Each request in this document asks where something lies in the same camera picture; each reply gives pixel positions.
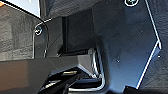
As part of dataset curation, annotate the thick grey robot torso limb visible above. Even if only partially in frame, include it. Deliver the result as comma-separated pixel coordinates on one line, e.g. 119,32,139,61
0,46,108,94

